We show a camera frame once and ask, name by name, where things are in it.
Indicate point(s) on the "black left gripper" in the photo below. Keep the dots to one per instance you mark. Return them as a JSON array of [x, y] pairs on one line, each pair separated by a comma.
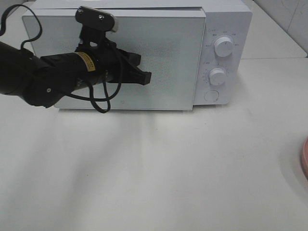
[[108, 57]]

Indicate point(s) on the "white microwave door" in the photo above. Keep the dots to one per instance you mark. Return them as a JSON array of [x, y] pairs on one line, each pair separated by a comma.
[[169, 42]]

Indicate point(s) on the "round door release button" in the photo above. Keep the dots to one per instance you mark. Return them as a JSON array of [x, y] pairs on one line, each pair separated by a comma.
[[212, 96]]

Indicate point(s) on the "white timer knob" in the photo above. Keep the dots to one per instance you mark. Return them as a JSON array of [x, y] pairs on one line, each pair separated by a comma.
[[217, 76]]

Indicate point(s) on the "pink round plate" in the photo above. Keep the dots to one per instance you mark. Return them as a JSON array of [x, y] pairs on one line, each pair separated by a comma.
[[304, 158]]

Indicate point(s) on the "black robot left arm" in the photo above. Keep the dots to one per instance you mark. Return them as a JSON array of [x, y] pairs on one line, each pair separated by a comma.
[[94, 72]]

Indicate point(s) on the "white microwave oven body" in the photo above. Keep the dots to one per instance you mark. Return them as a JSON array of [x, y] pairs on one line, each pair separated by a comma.
[[222, 17]]

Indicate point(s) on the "white upper power knob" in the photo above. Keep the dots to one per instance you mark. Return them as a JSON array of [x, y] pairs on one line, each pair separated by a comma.
[[223, 46]]

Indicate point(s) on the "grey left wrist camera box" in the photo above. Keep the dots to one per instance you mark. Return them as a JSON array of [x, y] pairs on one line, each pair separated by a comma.
[[96, 19]]

